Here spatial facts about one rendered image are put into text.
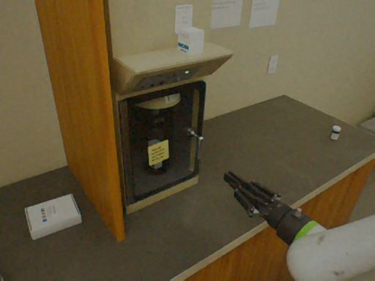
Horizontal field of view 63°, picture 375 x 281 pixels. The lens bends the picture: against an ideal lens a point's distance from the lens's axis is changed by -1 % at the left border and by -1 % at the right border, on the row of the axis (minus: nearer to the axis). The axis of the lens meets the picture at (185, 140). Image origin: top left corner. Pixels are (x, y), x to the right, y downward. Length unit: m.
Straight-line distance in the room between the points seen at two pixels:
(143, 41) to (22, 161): 0.76
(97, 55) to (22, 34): 0.53
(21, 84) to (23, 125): 0.16
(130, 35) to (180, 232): 0.64
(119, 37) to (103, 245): 0.64
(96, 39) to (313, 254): 0.62
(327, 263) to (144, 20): 0.69
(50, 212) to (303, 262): 0.82
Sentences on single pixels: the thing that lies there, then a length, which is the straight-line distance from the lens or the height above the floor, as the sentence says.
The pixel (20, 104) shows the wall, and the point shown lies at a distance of 1.28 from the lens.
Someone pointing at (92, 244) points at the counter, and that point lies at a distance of 1.08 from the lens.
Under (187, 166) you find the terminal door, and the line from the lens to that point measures 1.15.
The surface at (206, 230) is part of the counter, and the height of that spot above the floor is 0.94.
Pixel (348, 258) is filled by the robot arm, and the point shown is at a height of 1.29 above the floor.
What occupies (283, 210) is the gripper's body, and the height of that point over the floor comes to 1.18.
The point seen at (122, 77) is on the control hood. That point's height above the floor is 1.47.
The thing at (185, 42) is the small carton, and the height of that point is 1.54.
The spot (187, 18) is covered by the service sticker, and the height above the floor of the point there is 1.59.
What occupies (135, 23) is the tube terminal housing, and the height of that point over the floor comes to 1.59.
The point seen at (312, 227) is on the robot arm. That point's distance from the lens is 0.84.
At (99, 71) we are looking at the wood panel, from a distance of 0.73.
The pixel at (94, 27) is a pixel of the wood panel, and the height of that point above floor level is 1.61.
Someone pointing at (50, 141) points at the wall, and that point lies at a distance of 1.38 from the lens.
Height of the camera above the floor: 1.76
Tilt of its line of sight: 33 degrees down
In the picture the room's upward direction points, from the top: 3 degrees clockwise
